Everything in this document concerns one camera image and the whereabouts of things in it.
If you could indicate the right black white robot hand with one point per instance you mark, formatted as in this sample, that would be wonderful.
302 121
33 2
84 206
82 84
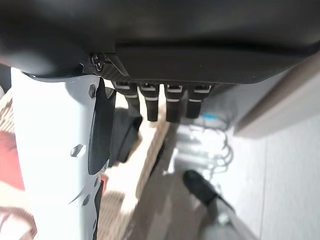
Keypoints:
175 37

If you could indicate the red cloth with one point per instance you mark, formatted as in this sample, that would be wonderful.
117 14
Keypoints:
11 160

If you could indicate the pale washer plinth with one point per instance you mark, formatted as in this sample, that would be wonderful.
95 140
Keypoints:
282 105

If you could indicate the white wicker laundry basket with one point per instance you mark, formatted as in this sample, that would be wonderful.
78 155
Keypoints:
15 215

